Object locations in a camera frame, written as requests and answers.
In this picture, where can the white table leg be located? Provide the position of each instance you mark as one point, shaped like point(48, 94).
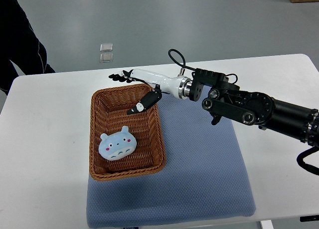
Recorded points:
point(267, 224)

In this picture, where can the blue plush toy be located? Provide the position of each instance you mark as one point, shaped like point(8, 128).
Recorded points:
point(118, 145)

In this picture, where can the blue quilted mat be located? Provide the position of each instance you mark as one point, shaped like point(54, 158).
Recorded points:
point(183, 169)

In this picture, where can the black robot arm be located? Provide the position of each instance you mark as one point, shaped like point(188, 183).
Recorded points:
point(225, 99)

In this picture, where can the brown wicker basket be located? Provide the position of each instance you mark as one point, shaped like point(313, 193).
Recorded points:
point(108, 115)

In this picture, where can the person in black clothing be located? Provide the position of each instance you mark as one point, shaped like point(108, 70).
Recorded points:
point(19, 45)

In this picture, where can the upper metal floor plate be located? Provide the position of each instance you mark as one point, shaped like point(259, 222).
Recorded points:
point(106, 47)

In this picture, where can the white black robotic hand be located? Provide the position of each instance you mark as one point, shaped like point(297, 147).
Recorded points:
point(178, 86)

